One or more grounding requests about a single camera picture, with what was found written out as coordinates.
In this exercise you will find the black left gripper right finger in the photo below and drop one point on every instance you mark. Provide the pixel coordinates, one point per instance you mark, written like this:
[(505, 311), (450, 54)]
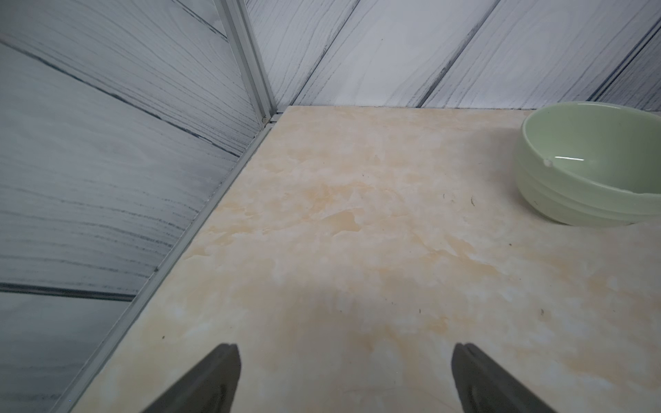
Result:
[(484, 386)]

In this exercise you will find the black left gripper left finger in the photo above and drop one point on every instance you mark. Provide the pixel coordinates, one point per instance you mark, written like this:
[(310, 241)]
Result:
[(209, 386)]

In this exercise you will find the light green bowl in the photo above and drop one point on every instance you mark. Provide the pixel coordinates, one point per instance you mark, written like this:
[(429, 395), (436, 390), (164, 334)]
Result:
[(590, 164)]

